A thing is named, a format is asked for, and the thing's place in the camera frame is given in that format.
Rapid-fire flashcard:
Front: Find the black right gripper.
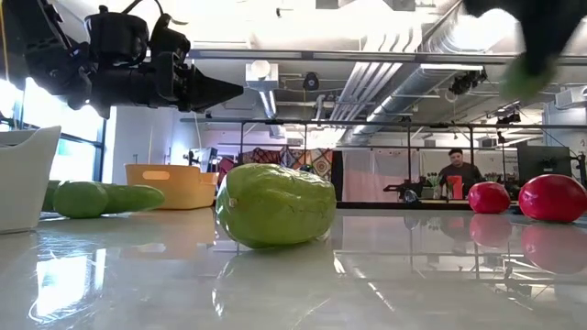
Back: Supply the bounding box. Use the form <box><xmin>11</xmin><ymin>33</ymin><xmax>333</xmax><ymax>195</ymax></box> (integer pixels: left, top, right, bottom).
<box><xmin>462</xmin><ymin>0</ymin><xmax>587</xmax><ymax>77</ymax></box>

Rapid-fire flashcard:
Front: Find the colourful patterned tapestry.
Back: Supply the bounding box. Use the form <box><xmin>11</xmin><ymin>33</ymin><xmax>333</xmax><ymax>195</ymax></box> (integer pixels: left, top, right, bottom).
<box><xmin>218</xmin><ymin>146</ymin><xmax>335</xmax><ymax>184</ymax></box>

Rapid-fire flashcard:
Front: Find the green cucumber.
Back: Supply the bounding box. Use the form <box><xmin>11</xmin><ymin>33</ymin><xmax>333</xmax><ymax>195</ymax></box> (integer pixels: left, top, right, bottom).
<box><xmin>41</xmin><ymin>180</ymin><xmax>166</xmax><ymax>215</ymax></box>
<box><xmin>215</xmin><ymin>163</ymin><xmax>338</xmax><ymax>250</ymax></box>

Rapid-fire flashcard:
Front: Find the red container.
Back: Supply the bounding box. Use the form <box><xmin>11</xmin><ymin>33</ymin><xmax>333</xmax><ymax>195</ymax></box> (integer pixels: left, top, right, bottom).
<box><xmin>448</xmin><ymin>175</ymin><xmax>464</xmax><ymax>201</ymax></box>

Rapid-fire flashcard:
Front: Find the black table frame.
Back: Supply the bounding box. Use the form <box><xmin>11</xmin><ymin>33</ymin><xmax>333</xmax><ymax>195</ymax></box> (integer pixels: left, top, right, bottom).
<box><xmin>337</xmin><ymin>200</ymin><xmax>522</xmax><ymax>215</ymax></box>

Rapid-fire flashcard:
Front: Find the aluminium beam with light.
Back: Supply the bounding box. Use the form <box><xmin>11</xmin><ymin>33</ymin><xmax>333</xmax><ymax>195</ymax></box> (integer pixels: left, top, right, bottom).
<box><xmin>187</xmin><ymin>48</ymin><xmax>587</xmax><ymax>65</ymax></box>

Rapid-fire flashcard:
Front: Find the small red apple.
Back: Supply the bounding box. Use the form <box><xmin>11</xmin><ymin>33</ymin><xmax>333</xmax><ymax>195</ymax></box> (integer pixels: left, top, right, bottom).
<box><xmin>467</xmin><ymin>181</ymin><xmax>512</xmax><ymax>215</ymax></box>

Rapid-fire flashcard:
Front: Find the black track light cluster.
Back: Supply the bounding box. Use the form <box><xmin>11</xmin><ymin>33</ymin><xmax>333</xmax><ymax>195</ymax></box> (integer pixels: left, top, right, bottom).
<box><xmin>448</xmin><ymin>68</ymin><xmax>488</xmax><ymax>96</ymax></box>

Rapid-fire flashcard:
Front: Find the white ceiling lamp box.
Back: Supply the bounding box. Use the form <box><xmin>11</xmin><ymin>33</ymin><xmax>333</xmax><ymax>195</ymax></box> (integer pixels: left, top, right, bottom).
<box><xmin>245</xmin><ymin>59</ymin><xmax>280</xmax><ymax>92</ymax></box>

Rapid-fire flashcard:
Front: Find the white curtain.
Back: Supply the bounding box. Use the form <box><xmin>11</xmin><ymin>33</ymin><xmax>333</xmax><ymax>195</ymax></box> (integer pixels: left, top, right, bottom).
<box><xmin>342</xmin><ymin>149</ymin><xmax>416</xmax><ymax>203</ymax></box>

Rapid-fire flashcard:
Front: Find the white plastic basket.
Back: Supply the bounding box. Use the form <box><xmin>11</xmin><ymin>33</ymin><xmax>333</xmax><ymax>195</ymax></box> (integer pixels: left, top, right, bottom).
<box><xmin>0</xmin><ymin>125</ymin><xmax>62</xmax><ymax>235</ymax></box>

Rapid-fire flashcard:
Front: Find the black computer monitor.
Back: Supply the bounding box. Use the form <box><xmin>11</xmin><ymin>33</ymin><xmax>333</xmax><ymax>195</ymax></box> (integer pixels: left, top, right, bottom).
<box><xmin>516</xmin><ymin>145</ymin><xmax>573</xmax><ymax>183</ymax></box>

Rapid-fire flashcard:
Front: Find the black metal rack frame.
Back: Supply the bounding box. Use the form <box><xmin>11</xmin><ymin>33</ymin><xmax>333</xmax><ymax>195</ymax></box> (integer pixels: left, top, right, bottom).
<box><xmin>180</xmin><ymin>116</ymin><xmax>587</xmax><ymax>203</ymax></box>

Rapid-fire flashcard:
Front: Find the black ceiling spotlight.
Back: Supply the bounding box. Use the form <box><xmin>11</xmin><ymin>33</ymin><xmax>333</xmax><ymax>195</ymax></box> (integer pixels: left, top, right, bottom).
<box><xmin>302</xmin><ymin>71</ymin><xmax>321</xmax><ymax>92</ymax></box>

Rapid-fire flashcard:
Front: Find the yellow plastic basket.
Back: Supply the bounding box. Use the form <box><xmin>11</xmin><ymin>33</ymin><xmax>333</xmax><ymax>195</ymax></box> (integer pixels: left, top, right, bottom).
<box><xmin>124</xmin><ymin>163</ymin><xmax>220</xmax><ymax>211</ymax></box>

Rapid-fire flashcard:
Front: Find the red tomato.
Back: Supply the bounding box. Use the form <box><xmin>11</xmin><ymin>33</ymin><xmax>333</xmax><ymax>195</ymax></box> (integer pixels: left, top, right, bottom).
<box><xmin>518</xmin><ymin>173</ymin><xmax>587</xmax><ymax>225</ymax></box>

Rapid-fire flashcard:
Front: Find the large bright window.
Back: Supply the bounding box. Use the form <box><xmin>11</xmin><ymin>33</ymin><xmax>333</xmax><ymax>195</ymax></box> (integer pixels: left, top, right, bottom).
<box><xmin>0</xmin><ymin>77</ymin><xmax>107</xmax><ymax>184</ymax></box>

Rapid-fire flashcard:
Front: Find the silver ceiling duct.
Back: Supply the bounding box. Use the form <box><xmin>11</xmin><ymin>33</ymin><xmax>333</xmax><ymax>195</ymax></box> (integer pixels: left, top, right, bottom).
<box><xmin>352</xmin><ymin>0</ymin><xmax>519</xmax><ymax>143</ymax></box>

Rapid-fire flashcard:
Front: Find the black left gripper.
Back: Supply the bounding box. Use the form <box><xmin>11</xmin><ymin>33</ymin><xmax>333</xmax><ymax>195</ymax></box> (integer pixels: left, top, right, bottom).
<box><xmin>82</xmin><ymin>6</ymin><xmax>245</xmax><ymax>119</ymax></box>

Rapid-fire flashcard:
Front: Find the person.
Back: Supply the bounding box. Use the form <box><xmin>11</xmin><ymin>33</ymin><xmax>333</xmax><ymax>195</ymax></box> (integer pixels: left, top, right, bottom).
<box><xmin>437</xmin><ymin>147</ymin><xmax>486</xmax><ymax>201</ymax></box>

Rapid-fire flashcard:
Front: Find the white air conditioning unit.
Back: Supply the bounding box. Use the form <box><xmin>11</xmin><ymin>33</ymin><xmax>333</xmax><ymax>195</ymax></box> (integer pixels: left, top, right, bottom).
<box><xmin>554</xmin><ymin>85</ymin><xmax>587</xmax><ymax>110</ymax></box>

